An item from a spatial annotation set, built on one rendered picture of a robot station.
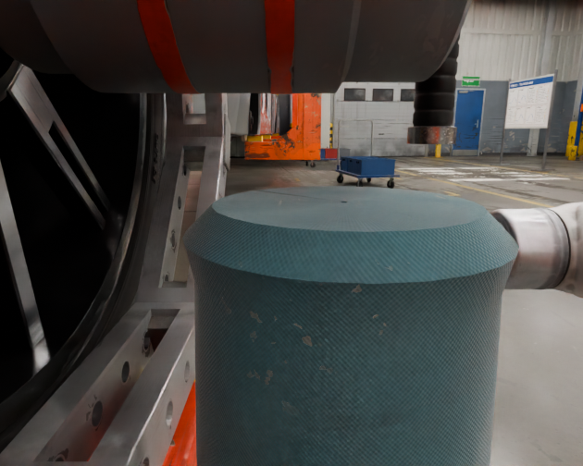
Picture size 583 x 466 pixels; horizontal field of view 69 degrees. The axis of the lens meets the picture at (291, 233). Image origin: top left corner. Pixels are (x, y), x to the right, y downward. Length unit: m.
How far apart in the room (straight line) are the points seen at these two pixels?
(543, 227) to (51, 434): 0.45
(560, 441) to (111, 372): 1.21
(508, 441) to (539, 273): 0.85
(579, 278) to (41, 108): 0.50
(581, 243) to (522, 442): 0.88
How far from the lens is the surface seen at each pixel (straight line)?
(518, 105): 10.94
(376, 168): 5.89
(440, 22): 0.21
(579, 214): 0.53
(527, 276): 0.50
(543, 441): 1.35
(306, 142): 3.85
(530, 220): 0.50
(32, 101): 0.35
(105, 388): 0.30
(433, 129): 0.41
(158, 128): 0.54
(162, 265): 0.39
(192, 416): 0.32
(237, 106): 2.89
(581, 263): 0.51
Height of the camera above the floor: 0.76
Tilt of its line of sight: 13 degrees down
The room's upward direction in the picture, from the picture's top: straight up
